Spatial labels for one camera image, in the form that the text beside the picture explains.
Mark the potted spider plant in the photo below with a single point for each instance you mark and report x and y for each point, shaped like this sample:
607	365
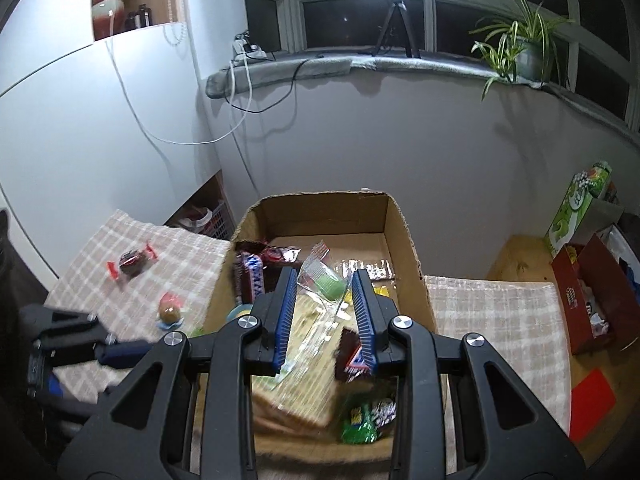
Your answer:
522	42

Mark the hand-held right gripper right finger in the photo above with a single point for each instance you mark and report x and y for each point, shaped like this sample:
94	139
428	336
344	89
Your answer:
364	320

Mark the brown chocolate bar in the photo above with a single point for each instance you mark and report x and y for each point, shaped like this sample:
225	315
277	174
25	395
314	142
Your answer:
248	276

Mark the grey windowsill cloth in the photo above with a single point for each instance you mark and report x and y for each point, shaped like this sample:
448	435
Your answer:
400	65

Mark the white power strip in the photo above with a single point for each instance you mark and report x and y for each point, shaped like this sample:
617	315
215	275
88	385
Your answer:
247	51

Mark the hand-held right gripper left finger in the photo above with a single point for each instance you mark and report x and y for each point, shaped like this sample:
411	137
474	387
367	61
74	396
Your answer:
285	320

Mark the clear packet with green candy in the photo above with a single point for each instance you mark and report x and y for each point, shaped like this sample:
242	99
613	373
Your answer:
325	282

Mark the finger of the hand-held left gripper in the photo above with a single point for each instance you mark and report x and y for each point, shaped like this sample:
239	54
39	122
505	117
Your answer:
65	322
125	353

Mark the green snack packet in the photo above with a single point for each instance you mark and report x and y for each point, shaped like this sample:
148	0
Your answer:
359	422

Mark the black tripod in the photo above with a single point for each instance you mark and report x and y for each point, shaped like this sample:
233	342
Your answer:
398	25

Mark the white plastic basket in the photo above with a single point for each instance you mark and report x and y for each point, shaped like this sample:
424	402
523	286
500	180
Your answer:
216	222

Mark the dark purple snack packet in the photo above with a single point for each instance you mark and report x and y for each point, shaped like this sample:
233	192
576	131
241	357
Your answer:
385	410

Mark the dark candy with red ends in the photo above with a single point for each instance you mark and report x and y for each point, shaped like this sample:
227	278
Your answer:
132	261

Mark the dark packet with red circle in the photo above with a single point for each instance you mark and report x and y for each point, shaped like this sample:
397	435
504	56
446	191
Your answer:
275	255

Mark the red paper card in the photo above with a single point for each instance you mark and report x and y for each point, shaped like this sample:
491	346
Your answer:
593	399

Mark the green printed box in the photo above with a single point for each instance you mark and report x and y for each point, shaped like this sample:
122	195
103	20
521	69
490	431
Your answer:
575	205

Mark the checked tablecloth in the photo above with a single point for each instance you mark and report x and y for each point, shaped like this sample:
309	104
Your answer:
475	310

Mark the dark packet with red-blue print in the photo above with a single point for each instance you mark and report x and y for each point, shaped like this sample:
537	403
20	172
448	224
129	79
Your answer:
350	357

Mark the small yellow candy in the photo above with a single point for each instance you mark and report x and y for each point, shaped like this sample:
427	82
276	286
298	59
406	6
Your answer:
382	290

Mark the pink round candy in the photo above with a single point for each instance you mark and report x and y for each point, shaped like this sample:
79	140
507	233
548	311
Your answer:
170	311

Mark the dark glass bottles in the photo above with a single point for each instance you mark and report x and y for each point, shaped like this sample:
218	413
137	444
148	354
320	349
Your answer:
140	16

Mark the red cardboard box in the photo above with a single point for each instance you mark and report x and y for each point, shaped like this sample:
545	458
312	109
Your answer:
575	305

